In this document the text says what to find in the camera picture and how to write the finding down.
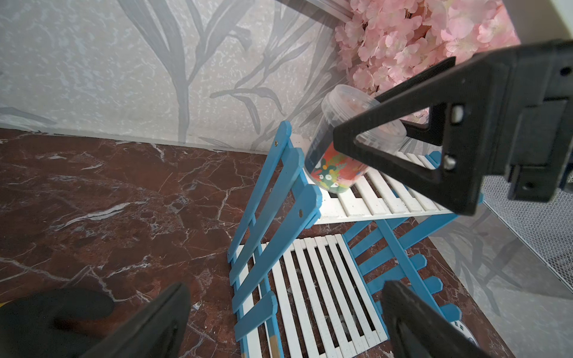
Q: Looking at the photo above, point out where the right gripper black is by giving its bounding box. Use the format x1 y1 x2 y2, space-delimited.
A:
334 40 572 216

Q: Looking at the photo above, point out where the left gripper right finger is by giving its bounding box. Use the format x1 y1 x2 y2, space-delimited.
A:
381 280 488 357

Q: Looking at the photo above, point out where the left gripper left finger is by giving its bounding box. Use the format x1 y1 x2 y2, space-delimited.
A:
83 283 190 357

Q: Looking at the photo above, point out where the clear seed container red label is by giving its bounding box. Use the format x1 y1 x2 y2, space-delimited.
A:
304 84 408 194

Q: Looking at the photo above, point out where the green label seed container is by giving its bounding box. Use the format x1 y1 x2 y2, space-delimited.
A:
451 320 479 347

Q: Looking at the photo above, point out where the blue white two-tier shelf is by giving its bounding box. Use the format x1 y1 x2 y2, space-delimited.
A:
228 122 462 357

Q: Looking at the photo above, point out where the pink artificial blossom tree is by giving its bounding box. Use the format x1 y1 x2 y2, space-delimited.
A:
335 1 519 111

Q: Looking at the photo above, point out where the black work glove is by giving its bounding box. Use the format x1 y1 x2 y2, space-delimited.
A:
1 288 114 357

